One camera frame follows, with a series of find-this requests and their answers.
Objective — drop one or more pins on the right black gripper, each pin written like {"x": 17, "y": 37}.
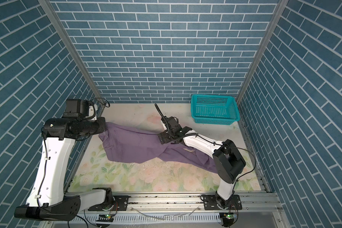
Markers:
{"x": 163, "y": 135}

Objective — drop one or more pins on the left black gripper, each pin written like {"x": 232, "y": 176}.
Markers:
{"x": 102, "y": 124}

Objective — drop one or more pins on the teal plastic basket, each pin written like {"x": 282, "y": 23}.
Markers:
{"x": 211, "y": 109}

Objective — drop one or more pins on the purple trousers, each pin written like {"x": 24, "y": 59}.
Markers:
{"x": 131, "y": 145}

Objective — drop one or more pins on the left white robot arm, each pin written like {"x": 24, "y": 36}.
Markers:
{"x": 47, "y": 200}

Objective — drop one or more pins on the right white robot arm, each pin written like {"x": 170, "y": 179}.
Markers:
{"x": 228, "y": 160}

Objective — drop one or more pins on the left green circuit board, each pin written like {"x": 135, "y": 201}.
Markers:
{"x": 105, "y": 218}

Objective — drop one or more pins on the green circuit board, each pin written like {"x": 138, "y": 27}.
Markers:
{"x": 105, "y": 218}
{"x": 228, "y": 217}

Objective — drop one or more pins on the right green circuit board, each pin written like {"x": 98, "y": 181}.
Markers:
{"x": 228, "y": 217}

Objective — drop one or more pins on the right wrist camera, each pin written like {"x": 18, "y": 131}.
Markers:
{"x": 169, "y": 122}

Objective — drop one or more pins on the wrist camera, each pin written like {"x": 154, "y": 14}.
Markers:
{"x": 79, "y": 109}
{"x": 169, "y": 122}

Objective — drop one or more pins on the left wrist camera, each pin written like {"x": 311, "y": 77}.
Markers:
{"x": 79, "y": 109}

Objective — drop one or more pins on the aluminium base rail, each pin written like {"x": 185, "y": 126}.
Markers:
{"x": 259, "y": 209}

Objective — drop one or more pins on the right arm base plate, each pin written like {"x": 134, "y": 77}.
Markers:
{"x": 215, "y": 202}

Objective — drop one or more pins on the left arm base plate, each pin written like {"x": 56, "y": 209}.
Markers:
{"x": 116, "y": 203}

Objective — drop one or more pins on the white slotted cable duct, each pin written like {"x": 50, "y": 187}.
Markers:
{"x": 150, "y": 218}

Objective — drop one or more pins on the left corner metal post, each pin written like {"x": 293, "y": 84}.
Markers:
{"x": 58, "y": 26}

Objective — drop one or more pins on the corner metal post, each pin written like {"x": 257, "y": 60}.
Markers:
{"x": 262, "y": 47}
{"x": 58, "y": 26}

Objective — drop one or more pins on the right corner metal post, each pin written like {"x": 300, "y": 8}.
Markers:
{"x": 262, "y": 47}

